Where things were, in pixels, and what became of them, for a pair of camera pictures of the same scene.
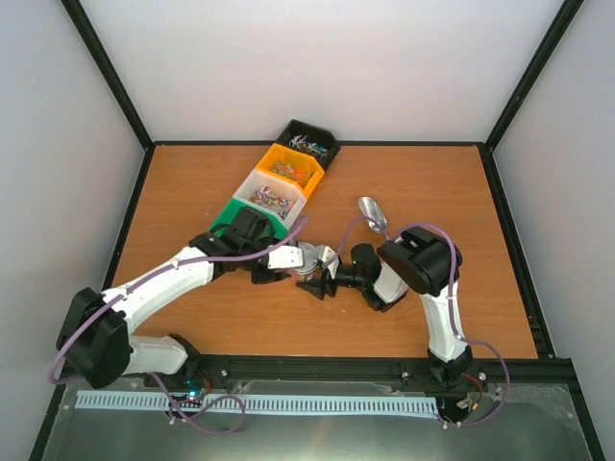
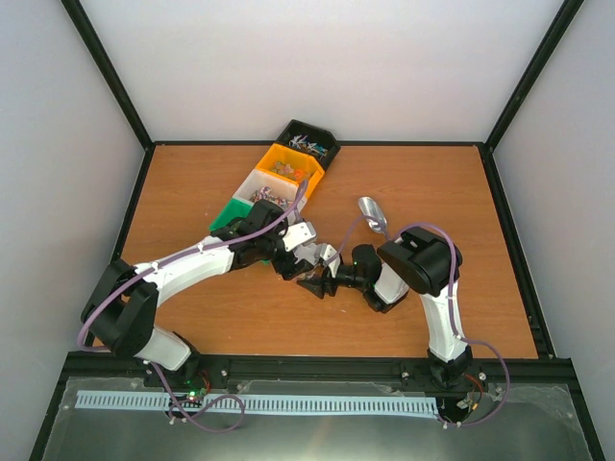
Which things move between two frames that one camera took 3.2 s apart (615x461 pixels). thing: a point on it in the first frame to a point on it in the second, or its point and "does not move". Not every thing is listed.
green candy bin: x=231 y=209 does not move
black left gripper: x=259 y=279 to x=282 y=267
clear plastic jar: x=301 y=278 does not move
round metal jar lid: x=311 y=254 does not move
